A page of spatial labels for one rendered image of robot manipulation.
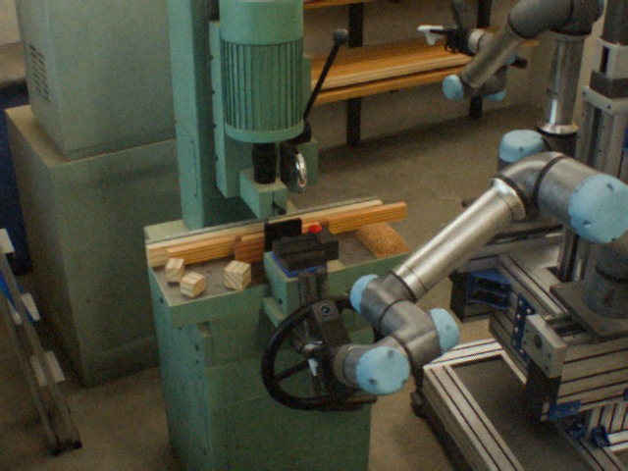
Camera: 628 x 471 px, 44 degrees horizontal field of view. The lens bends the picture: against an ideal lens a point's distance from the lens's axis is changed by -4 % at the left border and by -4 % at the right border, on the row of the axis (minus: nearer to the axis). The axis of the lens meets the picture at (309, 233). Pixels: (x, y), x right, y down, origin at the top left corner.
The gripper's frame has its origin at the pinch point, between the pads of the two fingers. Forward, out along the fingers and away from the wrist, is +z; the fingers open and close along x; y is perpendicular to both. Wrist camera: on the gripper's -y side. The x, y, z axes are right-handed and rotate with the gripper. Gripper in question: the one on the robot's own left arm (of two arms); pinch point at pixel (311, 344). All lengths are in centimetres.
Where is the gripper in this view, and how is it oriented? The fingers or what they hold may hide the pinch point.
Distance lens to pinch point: 159.2
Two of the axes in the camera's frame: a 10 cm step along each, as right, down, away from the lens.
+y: 2.2, 9.8, 0.1
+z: -3.3, 0.6, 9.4
